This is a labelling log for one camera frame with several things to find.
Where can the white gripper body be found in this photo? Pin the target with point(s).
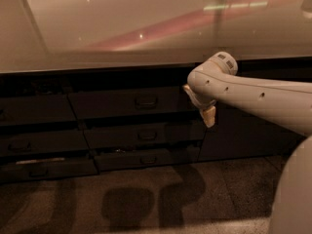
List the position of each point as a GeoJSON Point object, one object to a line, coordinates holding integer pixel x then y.
{"type": "Point", "coordinates": [202, 104]}

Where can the dark drawer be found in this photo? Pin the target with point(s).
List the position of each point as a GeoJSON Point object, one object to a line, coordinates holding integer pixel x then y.
{"type": "Point", "coordinates": [147, 158]}
{"type": "Point", "coordinates": [155, 133]}
{"type": "Point", "coordinates": [102, 104]}
{"type": "Point", "coordinates": [47, 170]}
{"type": "Point", "coordinates": [39, 143]}
{"type": "Point", "coordinates": [35, 110]}

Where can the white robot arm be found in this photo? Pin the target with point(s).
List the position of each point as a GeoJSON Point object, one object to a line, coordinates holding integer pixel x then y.
{"type": "Point", "coordinates": [292, 207]}

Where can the dark cabinet door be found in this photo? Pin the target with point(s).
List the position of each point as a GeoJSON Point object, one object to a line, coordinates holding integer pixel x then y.
{"type": "Point", "coordinates": [256, 117]}

